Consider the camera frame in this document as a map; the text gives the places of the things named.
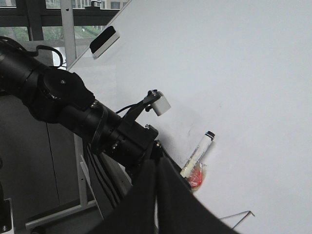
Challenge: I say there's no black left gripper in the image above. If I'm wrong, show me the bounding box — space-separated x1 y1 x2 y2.
107 122 158 176

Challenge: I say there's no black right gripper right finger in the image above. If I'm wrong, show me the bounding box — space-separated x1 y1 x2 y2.
156 158 237 234

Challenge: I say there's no black and white board eraser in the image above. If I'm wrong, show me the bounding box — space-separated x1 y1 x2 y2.
89 26 120 58

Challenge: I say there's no white whiteboard with aluminium frame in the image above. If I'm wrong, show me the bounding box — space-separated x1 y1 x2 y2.
70 0 312 234

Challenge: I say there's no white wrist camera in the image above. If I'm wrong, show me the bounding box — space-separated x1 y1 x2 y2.
143 90 171 116

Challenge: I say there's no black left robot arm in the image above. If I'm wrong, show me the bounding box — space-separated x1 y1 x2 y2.
0 37 162 176

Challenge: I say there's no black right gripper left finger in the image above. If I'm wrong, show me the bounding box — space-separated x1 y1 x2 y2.
90 159 156 234

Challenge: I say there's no grey metal stand post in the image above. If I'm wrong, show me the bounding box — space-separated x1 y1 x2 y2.
60 0 77 70

